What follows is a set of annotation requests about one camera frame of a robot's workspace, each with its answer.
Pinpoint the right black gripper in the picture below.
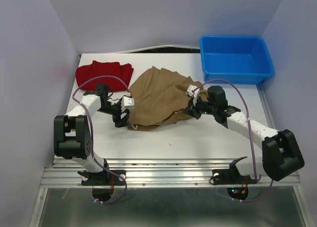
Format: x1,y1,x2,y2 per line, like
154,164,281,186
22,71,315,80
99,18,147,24
182,94,216,119

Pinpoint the tan skirt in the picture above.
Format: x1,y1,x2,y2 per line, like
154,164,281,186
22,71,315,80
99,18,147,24
128,66,202,131

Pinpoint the red skirt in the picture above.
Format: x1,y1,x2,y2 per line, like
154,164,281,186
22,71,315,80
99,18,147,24
75,60,134,92

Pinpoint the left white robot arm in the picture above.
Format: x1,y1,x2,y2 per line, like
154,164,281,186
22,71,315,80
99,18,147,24
53,83,134,184

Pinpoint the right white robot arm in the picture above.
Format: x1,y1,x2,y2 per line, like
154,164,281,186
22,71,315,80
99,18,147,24
183,85,305,185

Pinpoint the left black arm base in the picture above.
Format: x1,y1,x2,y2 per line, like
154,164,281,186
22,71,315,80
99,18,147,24
77,170,126,186

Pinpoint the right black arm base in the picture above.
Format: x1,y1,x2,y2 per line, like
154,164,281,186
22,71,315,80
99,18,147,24
209,157,258,185

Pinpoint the blue plastic bin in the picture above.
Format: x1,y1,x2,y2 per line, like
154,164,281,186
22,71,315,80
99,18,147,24
200,35,274,85

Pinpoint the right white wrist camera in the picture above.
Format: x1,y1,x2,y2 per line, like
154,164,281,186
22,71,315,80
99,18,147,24
186,85,200,98

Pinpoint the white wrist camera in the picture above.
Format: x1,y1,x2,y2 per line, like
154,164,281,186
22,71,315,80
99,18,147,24
186,85,200,98
121,96,135,112

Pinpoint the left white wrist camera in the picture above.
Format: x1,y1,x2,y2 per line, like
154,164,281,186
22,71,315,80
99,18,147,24
121,96,135,112

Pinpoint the aluminium mounting rail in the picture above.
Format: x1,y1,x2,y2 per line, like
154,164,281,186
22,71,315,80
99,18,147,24
39,158,302,188

